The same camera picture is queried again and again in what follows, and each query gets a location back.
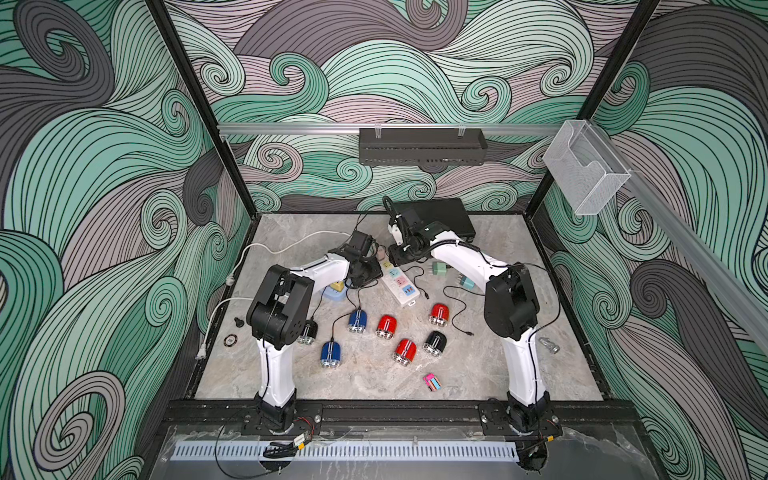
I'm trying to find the black wall shelf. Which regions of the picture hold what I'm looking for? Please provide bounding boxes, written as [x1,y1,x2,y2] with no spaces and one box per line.
[358,127,488,169]

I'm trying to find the aluminium wall rail back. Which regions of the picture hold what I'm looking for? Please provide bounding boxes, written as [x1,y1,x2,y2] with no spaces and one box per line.
[217,122,562,136]

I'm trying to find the black shaver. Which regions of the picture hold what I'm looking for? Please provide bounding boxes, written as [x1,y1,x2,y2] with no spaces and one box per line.
[423,330,447,357]
[298,319,318,345]

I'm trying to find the blue shaver front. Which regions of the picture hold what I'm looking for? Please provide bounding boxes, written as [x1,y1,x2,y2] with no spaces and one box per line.
[320,339,341,368]

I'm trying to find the red shaver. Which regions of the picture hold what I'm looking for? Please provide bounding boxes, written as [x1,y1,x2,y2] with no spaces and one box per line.
[393,338,417,366]
[376,314,397,340]
[428,303,450,327]

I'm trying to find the white power strip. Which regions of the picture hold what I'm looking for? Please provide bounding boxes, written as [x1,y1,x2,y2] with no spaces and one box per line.
[379,260,421,307]

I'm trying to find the green charger adapter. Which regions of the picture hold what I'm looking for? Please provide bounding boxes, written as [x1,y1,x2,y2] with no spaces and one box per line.
[431,261,448,276]

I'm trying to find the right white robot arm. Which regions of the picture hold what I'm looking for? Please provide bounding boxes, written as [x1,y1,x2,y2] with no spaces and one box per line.
[384,197,549,432]

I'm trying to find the white power cord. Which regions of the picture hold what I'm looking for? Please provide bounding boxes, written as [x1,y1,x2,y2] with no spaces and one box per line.
[196,229,352,361]

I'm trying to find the pink striped small box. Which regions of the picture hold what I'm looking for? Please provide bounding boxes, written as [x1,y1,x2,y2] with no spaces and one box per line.
[423,373,442,392]

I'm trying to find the aluminium wall rail right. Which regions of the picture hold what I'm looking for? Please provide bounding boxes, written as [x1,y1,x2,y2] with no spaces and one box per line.
[595,126,767,351]

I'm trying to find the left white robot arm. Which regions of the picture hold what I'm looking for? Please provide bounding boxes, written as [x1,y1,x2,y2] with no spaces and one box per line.
[246,230,383,432]

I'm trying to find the silver metal knob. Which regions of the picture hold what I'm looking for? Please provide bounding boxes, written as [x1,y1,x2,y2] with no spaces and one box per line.
[539,337,560,354]

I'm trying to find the white slotted cable duct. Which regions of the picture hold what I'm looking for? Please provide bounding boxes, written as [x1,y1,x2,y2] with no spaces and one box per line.
[170,440,519,462]

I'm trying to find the blue shaver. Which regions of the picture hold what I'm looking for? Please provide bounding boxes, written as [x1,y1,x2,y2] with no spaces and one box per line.
[347,308,368,334]
[320,339,341,368]

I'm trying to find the black briefcase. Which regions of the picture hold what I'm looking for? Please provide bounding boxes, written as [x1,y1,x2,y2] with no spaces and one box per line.
[392,198,476,242]

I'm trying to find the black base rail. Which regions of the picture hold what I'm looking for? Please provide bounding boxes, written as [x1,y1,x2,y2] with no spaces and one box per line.
[161,400,639,440]

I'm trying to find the teal charger adapter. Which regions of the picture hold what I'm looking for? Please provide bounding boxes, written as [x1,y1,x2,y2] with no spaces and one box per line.
[458,274,476,290]

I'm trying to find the aluminium wall rail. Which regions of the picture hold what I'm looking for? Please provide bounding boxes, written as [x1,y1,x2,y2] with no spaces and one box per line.
[217,122,562,136]
[595,126,767,351]

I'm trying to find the black usb cable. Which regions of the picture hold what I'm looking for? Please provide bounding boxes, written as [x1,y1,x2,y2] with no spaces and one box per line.
[403,265,430,300]
[442,284,487,336]

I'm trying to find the light blue socket cube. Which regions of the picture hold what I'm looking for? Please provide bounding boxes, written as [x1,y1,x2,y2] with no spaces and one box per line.
[323,285,347,302]

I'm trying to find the clear acrylic wall box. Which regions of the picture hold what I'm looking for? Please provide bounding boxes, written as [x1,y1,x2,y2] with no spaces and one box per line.
[543,120,631,216]

